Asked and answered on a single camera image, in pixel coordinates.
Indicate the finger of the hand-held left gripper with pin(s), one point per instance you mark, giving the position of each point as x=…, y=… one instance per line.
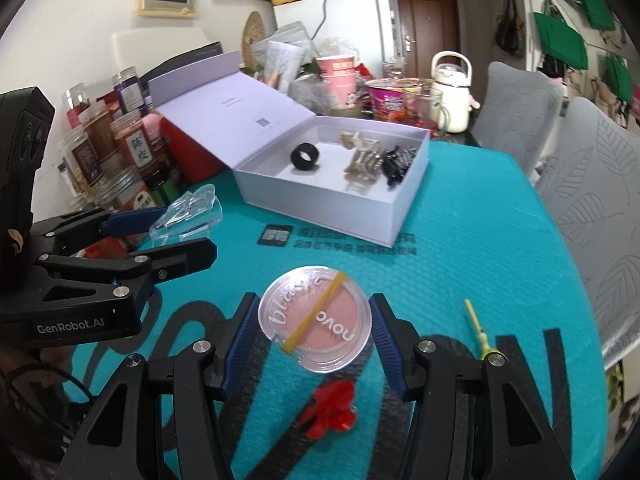
x=132, y=221
x=175, y=257

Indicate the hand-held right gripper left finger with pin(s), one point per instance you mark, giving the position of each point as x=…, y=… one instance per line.
x=240, y=340

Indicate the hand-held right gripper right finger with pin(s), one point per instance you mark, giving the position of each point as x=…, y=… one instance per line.
x=387, y=345

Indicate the clear plastic clip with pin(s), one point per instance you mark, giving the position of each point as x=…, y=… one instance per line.
x=192, y=210

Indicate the round pink blush compact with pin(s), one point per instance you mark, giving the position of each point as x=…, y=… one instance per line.
x=320, y=325

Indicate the wavy clear hair clip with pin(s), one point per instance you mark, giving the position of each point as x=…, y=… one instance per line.
x=362, y=172

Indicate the white gift box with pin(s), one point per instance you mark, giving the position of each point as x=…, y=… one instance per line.
x=280, y=110

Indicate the beige clear hair claw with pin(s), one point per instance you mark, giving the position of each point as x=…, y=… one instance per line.
x=357, y=141

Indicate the person's left hand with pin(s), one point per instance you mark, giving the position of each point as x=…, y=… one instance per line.
x=47, y=357

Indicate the red canister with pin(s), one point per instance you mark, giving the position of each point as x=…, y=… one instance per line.
x=190, y=155

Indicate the cluster of glass spice jars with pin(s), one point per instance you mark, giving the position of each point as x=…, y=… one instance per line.
x=105, y=135

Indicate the yellow stick lollipop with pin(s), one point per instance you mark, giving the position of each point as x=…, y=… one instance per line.
x=477, y=327

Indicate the teal bubble mat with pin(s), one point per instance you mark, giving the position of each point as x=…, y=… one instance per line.
x=475, y=240

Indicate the white printed paper packet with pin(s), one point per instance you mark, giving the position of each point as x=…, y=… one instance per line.
x=282, y=62

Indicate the woven straw fan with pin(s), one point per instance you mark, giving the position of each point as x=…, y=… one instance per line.
x=252, y=35

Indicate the pink paper cup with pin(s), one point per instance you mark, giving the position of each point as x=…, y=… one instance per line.
x=340, y=91
x=337, y=66

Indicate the glass mug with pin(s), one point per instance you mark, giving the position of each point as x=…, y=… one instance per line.
x=430, y=107

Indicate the purple instant noodle bowl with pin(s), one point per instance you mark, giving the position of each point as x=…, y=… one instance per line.
x=390, y=102

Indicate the clear plastic bags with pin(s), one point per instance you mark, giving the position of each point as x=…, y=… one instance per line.
x=300, y=35

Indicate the grey leaf pattern chair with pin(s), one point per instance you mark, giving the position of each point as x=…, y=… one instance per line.
x=515, y=110
x=600, y=200

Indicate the white electric kettle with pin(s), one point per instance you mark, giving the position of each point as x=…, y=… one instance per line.
x=455, y=95

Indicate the clear glass jar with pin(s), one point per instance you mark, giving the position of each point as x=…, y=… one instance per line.
x=394, y=70

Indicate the white fridge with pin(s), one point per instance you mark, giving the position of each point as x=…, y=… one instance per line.
x=360, y=25

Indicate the brown door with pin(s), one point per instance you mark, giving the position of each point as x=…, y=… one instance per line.
x=427, y=25

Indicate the dark hanging bag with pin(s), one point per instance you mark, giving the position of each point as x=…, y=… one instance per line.
x=509, y=30

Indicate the green tote bag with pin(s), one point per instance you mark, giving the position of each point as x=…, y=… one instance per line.
x=620, y=80
x=560, y=42
x=592, y=2

